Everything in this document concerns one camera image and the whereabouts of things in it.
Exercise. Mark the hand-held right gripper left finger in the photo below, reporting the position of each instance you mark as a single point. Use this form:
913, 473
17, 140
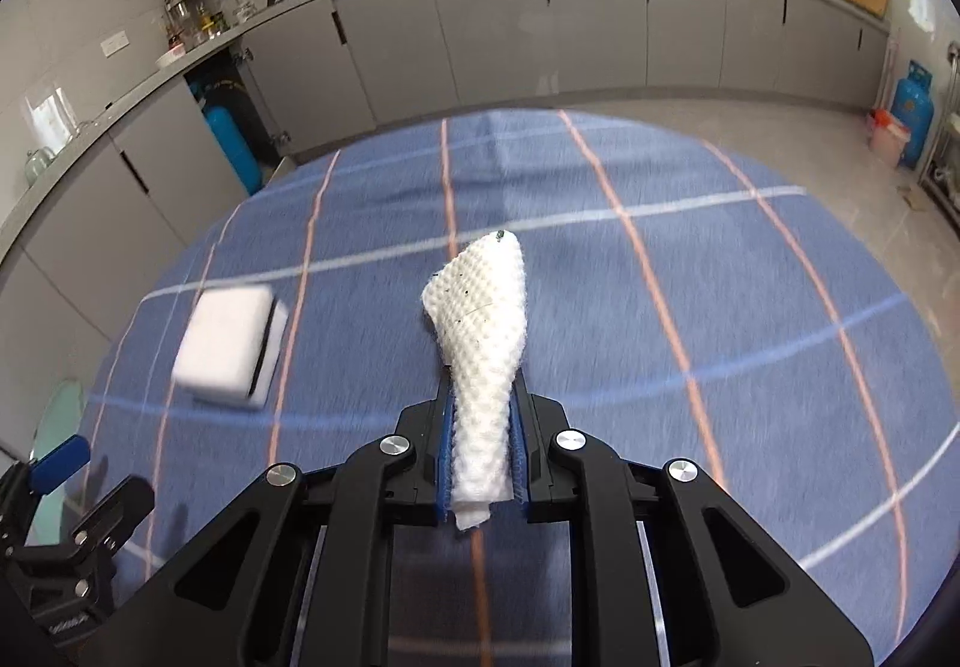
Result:
446, 472

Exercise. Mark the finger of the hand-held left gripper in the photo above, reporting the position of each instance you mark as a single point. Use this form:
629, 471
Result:
58, 463
120, 506

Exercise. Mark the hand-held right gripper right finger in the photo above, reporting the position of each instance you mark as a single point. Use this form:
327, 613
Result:
519, 472

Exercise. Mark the teal basin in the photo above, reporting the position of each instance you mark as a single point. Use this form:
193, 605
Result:
66, 412

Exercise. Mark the white textured cloth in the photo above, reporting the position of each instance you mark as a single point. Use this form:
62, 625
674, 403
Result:
480, 337

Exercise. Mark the white sponge block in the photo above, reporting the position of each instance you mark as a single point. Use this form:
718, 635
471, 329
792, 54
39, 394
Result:
225, 344

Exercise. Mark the blue plaid tablecloth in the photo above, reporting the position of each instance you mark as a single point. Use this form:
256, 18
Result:
675, 262

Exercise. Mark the glass jar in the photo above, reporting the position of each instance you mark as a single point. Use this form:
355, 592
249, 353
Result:
41, 163

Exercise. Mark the blue gas cylinder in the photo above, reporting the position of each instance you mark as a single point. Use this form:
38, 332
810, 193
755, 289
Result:
232, 135
913, 112

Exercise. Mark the row of grey base cabinets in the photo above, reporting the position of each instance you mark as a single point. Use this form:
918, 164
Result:
487, 30

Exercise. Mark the metal spice rack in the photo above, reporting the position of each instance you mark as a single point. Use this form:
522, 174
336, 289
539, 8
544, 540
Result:
199, 15

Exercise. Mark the red white plastic container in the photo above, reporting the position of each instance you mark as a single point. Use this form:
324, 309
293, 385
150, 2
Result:
889, 135

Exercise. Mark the white wall switch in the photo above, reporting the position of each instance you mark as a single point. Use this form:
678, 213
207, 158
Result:
114, 43

